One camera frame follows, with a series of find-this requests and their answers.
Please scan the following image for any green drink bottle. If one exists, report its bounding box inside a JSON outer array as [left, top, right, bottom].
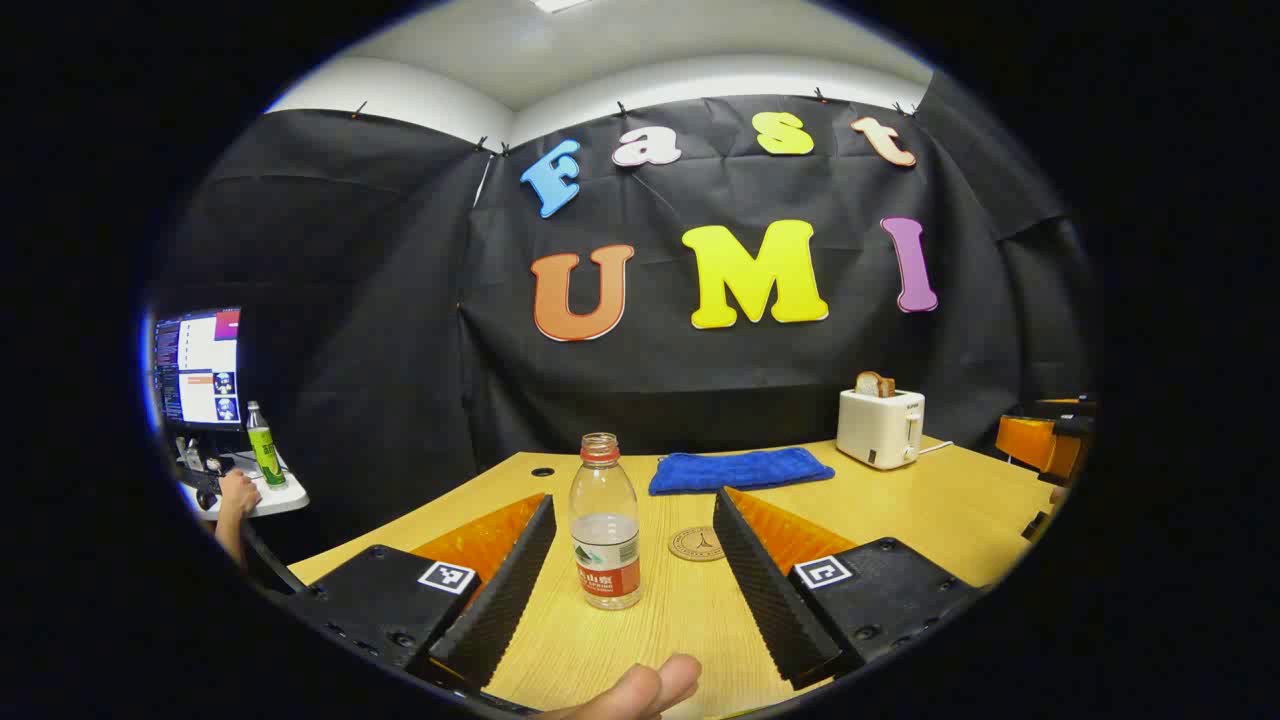
[[246, 401, 288, 489]]

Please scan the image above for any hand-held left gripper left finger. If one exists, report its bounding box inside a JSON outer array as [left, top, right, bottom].
[[285, 492, 558, 701]]

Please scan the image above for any black backdrop cloth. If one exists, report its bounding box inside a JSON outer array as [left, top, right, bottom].
[[150, 95, 1096, 561]]

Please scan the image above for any white side desk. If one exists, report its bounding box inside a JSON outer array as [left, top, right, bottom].
[[180, 450, 311, 521]]

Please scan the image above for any blue folded towel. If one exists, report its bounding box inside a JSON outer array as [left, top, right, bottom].
[[648, 446, 836, 497]]

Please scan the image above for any round wooden coaster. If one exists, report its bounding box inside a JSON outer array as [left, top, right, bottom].
[[668, 526, 725, 563]]

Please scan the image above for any white toaster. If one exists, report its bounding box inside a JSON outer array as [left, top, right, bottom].
[[836, 388, 926, 471]]

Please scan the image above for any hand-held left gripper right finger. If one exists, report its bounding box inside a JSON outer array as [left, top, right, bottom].
[[712, 486, 983, 691]]

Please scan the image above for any computer monitor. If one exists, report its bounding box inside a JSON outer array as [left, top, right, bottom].
[[152, 307, 243, 433]]

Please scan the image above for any clear plastic water bottle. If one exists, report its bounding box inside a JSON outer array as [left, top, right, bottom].
[[568, 432, 643, 611]]

